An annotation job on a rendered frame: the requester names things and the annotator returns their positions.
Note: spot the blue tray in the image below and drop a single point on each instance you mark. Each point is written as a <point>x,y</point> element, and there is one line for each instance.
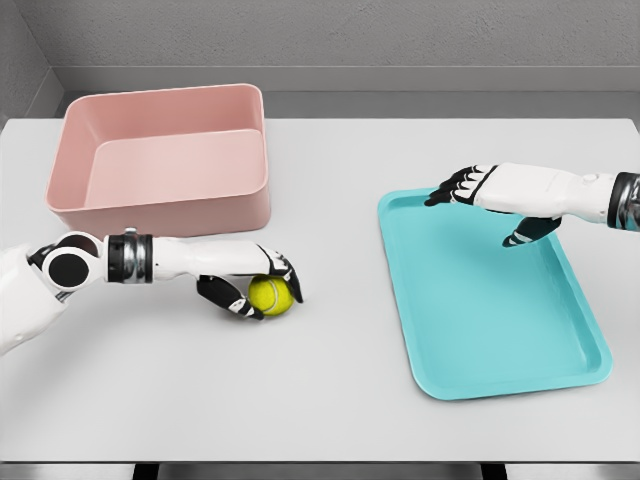
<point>490,300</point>

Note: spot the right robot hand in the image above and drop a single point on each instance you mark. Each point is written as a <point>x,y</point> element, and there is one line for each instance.
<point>510,192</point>

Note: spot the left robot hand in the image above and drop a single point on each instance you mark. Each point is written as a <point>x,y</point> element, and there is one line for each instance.
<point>235,257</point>

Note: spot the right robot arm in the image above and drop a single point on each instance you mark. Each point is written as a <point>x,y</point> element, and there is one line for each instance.
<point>600,197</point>

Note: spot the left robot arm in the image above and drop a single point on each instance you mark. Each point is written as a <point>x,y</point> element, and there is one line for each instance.
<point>75,265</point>

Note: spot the yellow tennis ball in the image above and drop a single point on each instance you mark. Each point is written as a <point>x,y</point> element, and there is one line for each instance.
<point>270,296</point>

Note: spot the pink basket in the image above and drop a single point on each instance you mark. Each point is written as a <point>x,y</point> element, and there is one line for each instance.
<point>165,165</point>

